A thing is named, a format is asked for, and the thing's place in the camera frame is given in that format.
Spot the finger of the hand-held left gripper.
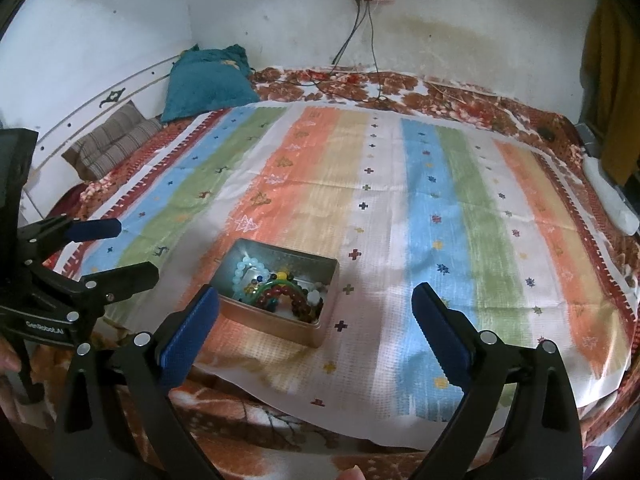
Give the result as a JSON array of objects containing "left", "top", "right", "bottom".
[
  {"left": 82, "top": 261, "right": 160, "bottom": 305},
  {"left": 17, "top": 217, "right": 122, "bottom": 261}
]

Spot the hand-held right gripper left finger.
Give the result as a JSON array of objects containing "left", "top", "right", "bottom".
[{"left": 50, "top": 284, "right": 223, "bottom": 480}]

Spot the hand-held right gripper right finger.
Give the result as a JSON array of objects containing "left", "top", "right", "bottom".
[{"left": 411, "top": 282, "right": 586, "bottom": 480}]

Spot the red bead bracelet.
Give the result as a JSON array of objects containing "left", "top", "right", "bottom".
[{"left": 252, "top": 282, "right": 321, "bottom": 323}]

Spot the light blue bead bracelet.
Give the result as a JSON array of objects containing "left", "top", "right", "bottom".
[{"left": 231, "top": 256, "right": 273, "bottom": 297}]

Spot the metal tin box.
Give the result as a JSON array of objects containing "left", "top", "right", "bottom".
[{"left": 216, "top": 237, "right": 341, "bottom": 349}]

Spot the dark multicolour bead bracelet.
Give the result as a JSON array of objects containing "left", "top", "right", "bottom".
[{"left": 237, "top": 270, "right": 303, "bottom": 306}]

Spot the person's left hand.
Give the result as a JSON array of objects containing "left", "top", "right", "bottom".
[{"left": 0, "top": 332, "right": 23, "bottom": 376}]

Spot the brown striped pillow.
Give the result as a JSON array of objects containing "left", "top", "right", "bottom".
[
  {"left": 80, "top": 117, "right": 165, "bottom": 182},
  {"left": 61, "top": 100, "right": 151, "bottom": 166}
]

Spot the colourful striped mat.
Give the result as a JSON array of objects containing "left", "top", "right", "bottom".
[{"left": 80, "top": 100, "right": 631, "bottom": 448}]

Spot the white bed headboard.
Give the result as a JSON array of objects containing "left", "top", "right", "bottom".
[{"left": 20, "top": 52, "right": 196, "bottom": 211}]

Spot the teal pillow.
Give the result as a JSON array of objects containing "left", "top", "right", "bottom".
[{"left": 160, "top": 44, "right": 262, "bottom": 123}]

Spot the white bolster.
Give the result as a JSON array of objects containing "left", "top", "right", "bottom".
[{"left": 581, "top": 156, "right": 640, "bottom": 235}]

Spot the yellow hanging cloth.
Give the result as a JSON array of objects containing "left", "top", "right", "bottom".
[{"left": 581, "top": 0, "right": 640, "bottom": 187}]

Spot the black cable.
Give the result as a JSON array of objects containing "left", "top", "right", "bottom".
[
  {"left": 280, "top": 2, "right": 366, "bottom": 106},
  {"left": 367, "top": 2, "right": 388, "bottom": 106}
]

